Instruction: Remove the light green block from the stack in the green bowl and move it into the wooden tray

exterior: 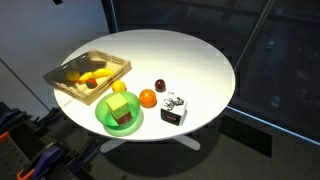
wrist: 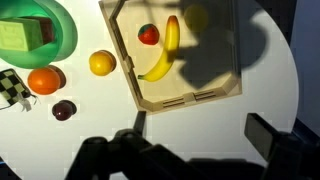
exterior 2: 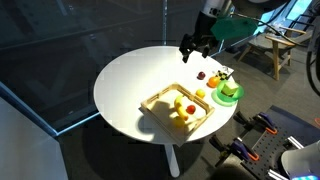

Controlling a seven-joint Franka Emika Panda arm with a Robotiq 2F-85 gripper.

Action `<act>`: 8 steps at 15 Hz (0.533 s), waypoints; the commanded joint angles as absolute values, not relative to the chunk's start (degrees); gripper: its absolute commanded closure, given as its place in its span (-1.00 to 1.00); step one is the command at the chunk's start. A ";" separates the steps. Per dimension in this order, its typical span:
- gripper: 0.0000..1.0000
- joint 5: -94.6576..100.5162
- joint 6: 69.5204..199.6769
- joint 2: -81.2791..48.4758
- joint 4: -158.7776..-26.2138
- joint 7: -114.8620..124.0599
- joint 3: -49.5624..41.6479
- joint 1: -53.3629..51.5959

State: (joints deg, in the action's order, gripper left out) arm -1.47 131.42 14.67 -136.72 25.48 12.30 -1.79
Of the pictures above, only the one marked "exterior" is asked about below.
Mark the white table base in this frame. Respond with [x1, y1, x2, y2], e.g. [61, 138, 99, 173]
[99, 134, 201, 154]

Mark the dark red plum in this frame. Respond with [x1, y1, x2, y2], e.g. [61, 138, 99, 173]
[154, 78, 167, 93]

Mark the round yellow fruit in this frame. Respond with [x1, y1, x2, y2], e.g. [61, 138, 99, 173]
[65, 70, 81, 83]

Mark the orange fruit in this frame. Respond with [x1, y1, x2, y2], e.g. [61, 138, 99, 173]
[138, 88, 158, 108]

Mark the blue handle orange trigger clamp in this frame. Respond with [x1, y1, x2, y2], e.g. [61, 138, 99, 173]
[0, 107, 22, 134]
[16, 144, 65, 180]

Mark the light wooden slatted tray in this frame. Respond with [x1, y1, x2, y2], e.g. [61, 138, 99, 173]
[42, 49, 133, 107]

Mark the yellow lemon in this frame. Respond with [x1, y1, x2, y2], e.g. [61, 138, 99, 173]
[111, 80, 128, 93]

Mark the small red green fruit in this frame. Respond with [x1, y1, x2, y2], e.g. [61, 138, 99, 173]
[85, 78, 99, 90]

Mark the black perforated plate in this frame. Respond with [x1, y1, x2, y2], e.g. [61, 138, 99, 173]
[0, 133, 31, 180]

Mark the light green block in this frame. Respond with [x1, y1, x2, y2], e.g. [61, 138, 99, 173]
[105, 92, 130, 119]

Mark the translucent green bowl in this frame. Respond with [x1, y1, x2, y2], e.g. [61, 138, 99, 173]
[94, 90, 142, 130]

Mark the black white patterned cube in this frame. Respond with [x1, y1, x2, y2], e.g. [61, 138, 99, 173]
[160, 94, 188, 127]

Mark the yellow banana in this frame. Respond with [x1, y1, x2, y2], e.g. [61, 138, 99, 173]
[77, 68, 115, 85]

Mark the light window frame rail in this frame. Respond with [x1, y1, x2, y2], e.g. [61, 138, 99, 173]
[226, 105, 320, 147]

